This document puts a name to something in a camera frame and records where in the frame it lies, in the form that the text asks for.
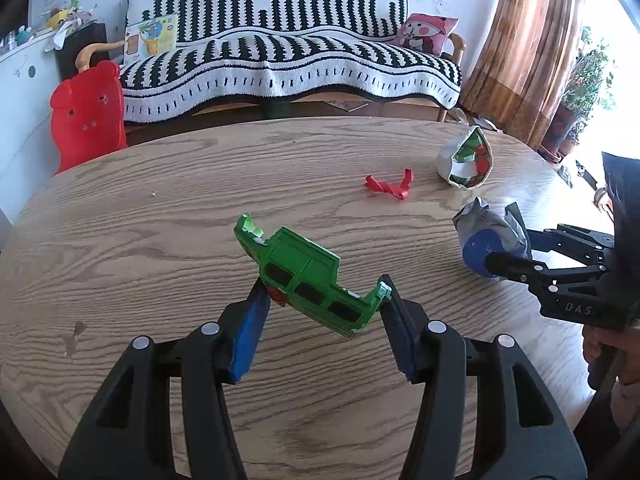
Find wooden sofa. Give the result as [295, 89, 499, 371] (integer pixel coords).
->
[75, 0, 468, 126]

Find person's right hand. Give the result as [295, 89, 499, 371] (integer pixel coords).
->
[581, 326, 603, 367]

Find green carton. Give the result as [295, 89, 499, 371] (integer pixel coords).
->
[233, 213, 392, 338]

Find red plant pot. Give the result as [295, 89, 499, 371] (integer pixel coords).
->
[542, 105, 581, 157]

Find person's right forearm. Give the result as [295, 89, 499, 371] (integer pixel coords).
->
[607, 377, 640, 428]

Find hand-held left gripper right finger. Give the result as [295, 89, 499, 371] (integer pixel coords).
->
[377, 274, 588, 480]

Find pink cartoon cushion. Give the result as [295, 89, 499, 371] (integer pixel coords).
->
[389, 13, 460, 57]

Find brown striped curtain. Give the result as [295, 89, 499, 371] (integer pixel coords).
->
[460, 0, 588, 148]

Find open green snack bag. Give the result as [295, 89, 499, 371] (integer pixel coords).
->
[436, 125, 493, 190]

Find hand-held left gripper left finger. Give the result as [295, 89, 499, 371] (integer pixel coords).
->
[57, 277, 273, 480]

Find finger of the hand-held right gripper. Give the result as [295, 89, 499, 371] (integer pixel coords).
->
[486, 251, 608, 293]
[505, 202, 618, 261]

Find red plastic chair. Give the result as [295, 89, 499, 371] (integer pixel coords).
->
[49, 60, 128, 175]

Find colourful picture book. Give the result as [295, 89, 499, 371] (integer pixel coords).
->
[123, 14, 179, 66]

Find white cabinet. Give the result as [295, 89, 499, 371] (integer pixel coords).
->
[0, 25, 66, 231]

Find green potted plant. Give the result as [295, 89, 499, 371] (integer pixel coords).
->
[560, 27, 618, 131]

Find white blue bag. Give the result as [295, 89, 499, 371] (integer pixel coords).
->
[452, 197, 531, 281]

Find black white patterned blanket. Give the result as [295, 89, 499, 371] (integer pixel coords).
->
[120, 0, 463, 123]

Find red twisted wrapper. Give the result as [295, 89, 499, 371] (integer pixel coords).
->
[364, 169, 416, 201]

